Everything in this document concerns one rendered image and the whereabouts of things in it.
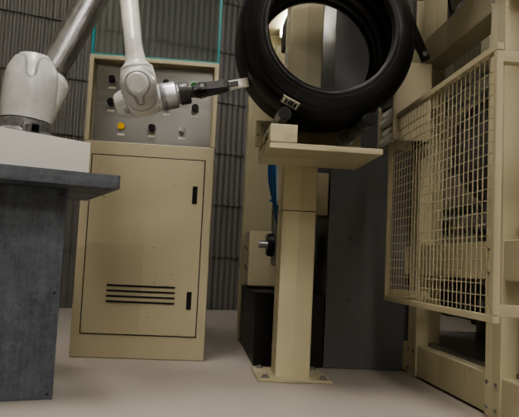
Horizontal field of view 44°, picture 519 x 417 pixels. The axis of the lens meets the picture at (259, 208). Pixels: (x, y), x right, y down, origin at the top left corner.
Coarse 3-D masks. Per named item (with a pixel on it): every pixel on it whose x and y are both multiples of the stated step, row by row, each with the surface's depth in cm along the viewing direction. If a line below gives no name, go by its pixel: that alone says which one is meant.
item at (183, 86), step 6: (180, 84) 212; (186, 84) 212; (180, 90) 211; (186, 90) 211; (192, 90) 211; (198, 90) 211; (204, 90) 213; (180, 96) 211; (186, 96) 211; (192, 96) 216; (186, 102) 213
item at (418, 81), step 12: (408, 72) 242; (420, 72) 243; (408, 84) 242; (420, 84) 243; (396, 96) 241; (408, 96) 242; (420, 96) 242; (384, 108) 257; (396, 108) 241; (384, 120) 253; (396, 120) 241; (384, 132) 255; (396, 132) 240; (420, 132) 241; (384, 144) 254; (396, 144) 259; (420, 144) 249
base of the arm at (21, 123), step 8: (0, 120) 193; (8, 120) 191; (16, 120) 190; (24, 120) 191; (32, 120) 192; (16, 128) 189; (24, 128) 190; (32, 128) 191; (40, 128) 192; (48, 128) 197
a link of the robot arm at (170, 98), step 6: (162, 84) 211; (168, 84) 211; (174, 84) 211; (162, 90) 209; (168, 90) 210; (174, 90) 210; (162, 96) 209; (168, 96) 210; (174, 96) 210; (162, 102) 210; (168, 102) 210; (174, 102) 211; (180, 102) 213; (168, 108) 213; (174, 108) 214
